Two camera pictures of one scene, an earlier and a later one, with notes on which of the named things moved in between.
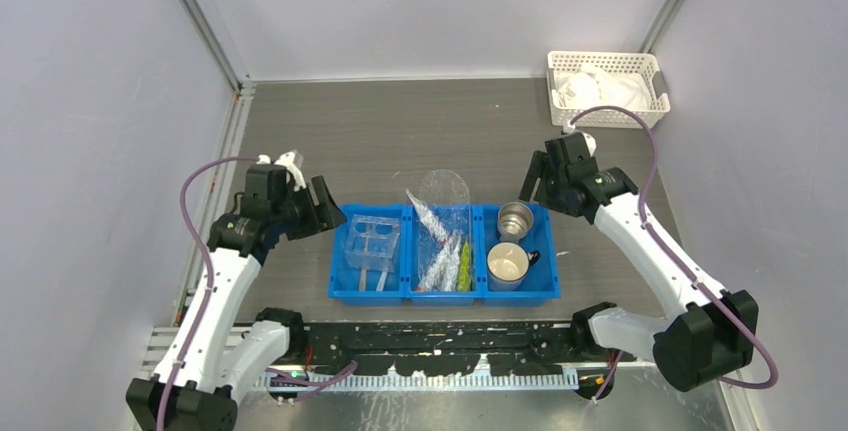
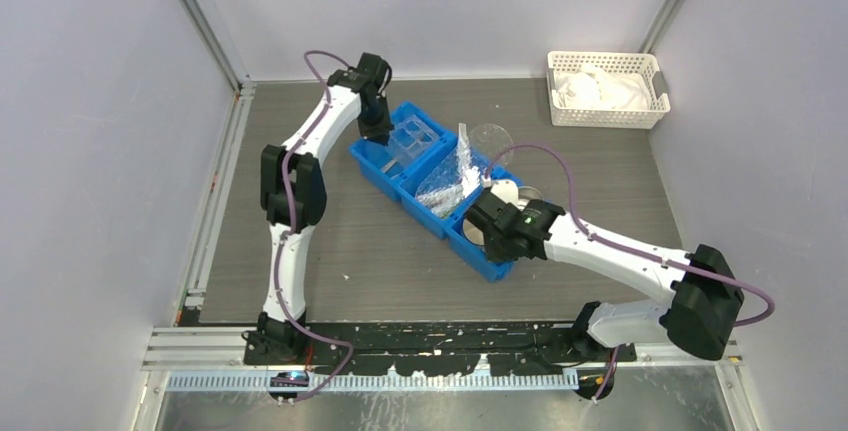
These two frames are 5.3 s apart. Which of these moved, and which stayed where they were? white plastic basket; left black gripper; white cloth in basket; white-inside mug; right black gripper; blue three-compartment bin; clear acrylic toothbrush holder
Moved: white-inside mug; blue three-compartment bin; clear acrylic toothbrush holder; left black gripper; right black gripper
Stayed: white plastic basket; white cloth in basket
